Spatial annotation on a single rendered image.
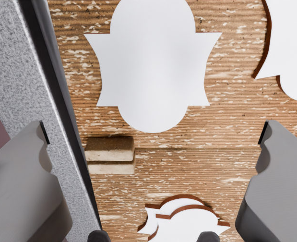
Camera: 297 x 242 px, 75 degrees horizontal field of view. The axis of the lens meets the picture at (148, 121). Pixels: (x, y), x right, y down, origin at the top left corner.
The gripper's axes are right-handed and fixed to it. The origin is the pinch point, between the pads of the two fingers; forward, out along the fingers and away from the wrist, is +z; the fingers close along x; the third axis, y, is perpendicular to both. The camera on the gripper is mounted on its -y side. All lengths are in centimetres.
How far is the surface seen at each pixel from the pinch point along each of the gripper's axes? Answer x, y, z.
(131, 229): -3.9, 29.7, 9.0
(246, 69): 9.7, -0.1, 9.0
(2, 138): -110, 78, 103
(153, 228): 0.1, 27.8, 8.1
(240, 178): 12.8, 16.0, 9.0
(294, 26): 12.5, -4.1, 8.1
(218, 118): 7.9, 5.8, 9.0
